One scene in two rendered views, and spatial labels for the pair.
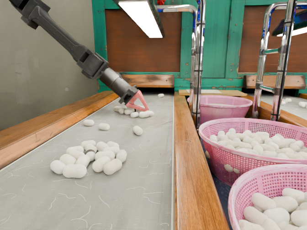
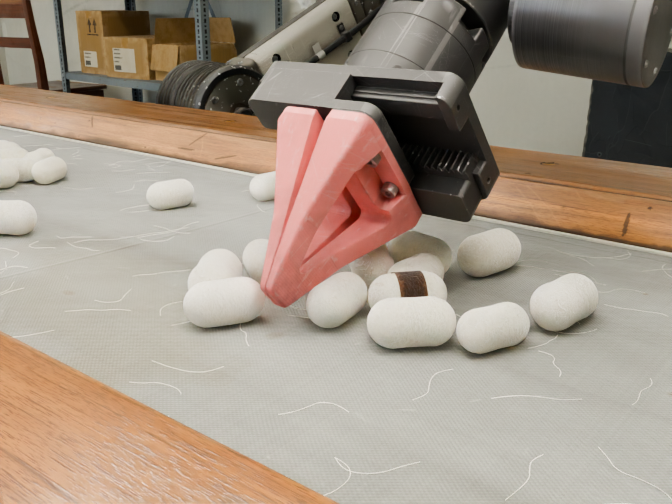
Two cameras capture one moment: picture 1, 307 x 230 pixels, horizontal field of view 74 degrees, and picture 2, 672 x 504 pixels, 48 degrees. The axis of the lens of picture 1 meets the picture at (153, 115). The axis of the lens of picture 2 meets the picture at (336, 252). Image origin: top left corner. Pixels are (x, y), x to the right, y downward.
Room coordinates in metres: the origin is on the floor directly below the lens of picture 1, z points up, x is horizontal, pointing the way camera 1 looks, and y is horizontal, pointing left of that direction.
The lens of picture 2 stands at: (0.91, -0.20, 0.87)
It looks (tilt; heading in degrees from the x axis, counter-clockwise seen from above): 18 degrees down; 123
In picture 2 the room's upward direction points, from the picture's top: straight up
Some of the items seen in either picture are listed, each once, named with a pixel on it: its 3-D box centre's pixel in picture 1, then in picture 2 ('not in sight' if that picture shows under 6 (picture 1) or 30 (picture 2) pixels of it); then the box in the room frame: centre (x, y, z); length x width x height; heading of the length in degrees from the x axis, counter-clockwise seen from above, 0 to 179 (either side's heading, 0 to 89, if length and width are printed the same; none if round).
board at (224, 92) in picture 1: (209, 92); not in sight; (1.09, -0.30, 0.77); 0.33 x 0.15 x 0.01; 84
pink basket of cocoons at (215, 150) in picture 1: (256, 152); not in sight; (0.44, -0.24, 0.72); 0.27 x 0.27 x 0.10
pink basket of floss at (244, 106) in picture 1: (217, 110); not in sight; (0.87, -0.28, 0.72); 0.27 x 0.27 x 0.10
